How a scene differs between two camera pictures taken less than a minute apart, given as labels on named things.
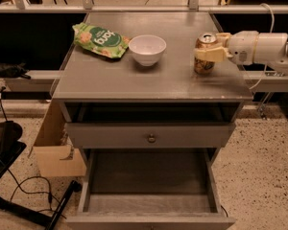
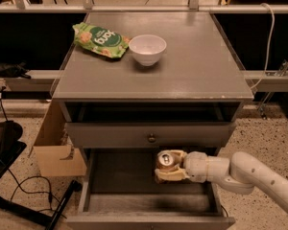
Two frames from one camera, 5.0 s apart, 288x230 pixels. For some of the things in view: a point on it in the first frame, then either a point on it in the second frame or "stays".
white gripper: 242,47 -> 196,165
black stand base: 6,147 stays
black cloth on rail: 9,70 stays
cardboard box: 54,154 stays
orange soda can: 204,40 -> 168,159
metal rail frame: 256,81 stays
